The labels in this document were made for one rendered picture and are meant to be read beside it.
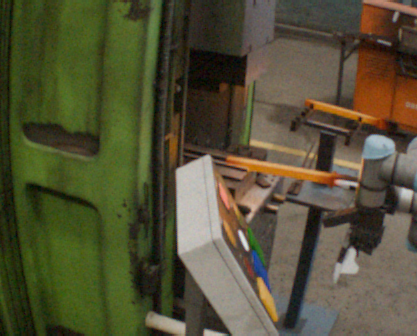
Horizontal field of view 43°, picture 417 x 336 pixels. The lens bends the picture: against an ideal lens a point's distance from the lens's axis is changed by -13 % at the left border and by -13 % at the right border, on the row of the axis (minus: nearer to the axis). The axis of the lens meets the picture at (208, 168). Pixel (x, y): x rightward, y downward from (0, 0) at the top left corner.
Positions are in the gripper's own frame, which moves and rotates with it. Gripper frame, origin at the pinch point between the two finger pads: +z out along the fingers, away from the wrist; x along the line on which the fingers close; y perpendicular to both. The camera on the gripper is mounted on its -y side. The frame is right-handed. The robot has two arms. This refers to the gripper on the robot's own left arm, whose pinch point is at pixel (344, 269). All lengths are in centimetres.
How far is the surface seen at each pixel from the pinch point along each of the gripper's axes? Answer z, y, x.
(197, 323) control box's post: 6.5, -20.7, -32.5
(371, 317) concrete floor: 93, -8, 107
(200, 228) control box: -25, -16, -41
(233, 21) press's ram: -52, -43, 6
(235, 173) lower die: -5.5, -45.2, 17.7
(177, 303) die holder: 41, -55, 6
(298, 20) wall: 63, -369, 719
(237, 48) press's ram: -45, -41, 6
